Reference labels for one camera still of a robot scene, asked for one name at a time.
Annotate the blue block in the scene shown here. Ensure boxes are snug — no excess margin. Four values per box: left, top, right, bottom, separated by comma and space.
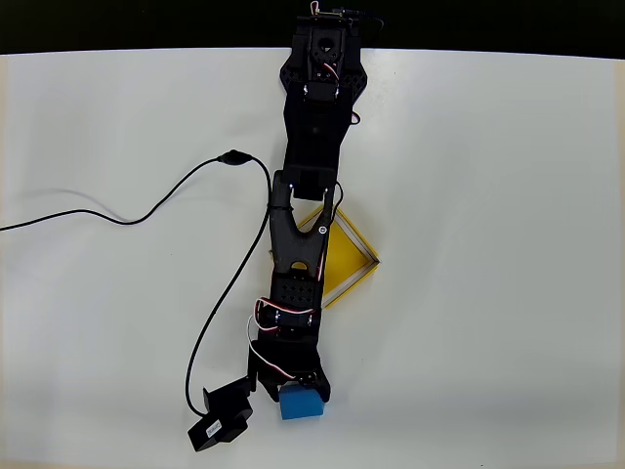
277, 383, 327, 421

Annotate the yellow square tray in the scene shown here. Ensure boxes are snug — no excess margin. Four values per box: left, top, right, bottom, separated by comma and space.
296, 203, 381, 310

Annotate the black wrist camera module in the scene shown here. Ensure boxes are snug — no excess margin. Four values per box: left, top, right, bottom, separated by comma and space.
187, 373, 259, 453

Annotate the black camera cable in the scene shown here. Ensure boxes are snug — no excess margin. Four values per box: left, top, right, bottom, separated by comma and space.
0, 149, 274, 417

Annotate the black power cable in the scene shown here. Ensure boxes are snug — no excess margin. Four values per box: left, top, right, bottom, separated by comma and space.
336, 5, 387, 34

